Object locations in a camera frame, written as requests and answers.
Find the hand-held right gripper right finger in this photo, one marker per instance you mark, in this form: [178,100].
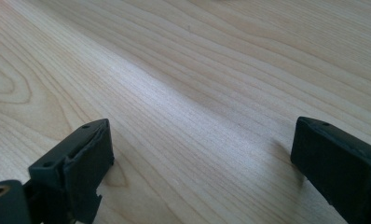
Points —
[342,165]

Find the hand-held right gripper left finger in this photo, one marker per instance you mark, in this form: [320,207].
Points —
[78,168]

